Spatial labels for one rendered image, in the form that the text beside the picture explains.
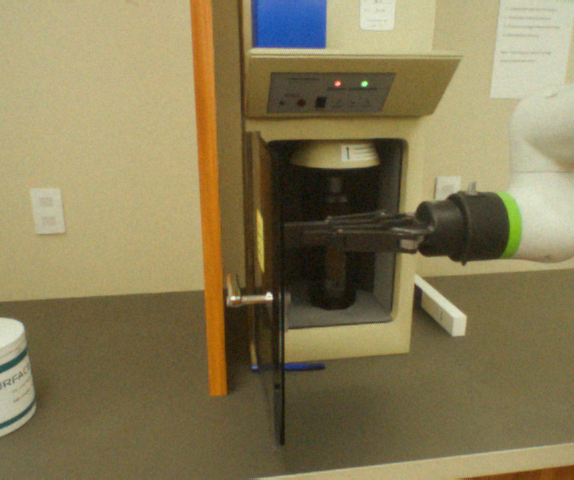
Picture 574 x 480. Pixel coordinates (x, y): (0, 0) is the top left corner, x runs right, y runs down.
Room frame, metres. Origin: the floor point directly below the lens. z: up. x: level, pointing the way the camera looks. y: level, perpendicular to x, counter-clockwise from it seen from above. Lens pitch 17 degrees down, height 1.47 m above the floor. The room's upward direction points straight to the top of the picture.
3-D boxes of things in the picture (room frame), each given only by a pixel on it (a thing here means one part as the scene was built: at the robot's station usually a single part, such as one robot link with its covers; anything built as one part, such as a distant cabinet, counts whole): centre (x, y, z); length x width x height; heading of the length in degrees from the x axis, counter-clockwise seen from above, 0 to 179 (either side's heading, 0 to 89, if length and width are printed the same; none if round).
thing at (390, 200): (1.03, -0.07, 1.19); 0.26 x 0.24 x 0.35; 99
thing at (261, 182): (0.72, 0.04, 1.19); 0.30 x 0.01 x 0.40; 9
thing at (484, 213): (0.67, -0.24, 1.28); 0.09 x 0.06 x 0.12; 9
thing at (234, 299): (0.64, 0.06, 1.20); 0.10 x 0.05 x 0.03; 9
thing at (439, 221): (0.65, -0.17, 1.28); 0.09 x 0.08 x 0.07; 99
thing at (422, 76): (0.85, -0.10, 1.46); 0.32 x 0.12 x 0.10; 99
